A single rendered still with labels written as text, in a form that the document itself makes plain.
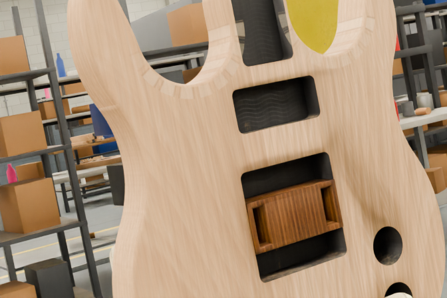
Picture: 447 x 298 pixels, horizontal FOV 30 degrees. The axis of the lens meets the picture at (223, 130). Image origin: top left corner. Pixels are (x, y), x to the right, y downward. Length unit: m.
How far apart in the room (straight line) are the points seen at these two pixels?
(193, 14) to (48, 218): 1.80
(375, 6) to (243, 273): 0.30
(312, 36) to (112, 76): 1.27
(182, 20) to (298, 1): 4.40
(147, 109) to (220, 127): 0.07
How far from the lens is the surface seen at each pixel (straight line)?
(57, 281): 5.76
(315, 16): 1.93
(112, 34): 0.69
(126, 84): 0.69
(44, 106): 6.58
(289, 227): 0.76
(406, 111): 5.85
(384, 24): 0.85
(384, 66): 0.84
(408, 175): 0.85
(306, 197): 0.77
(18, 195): 5.64
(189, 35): 6.22
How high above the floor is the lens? 1.36
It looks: 3 degrees down
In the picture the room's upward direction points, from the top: 11 degrees counter-clockwise
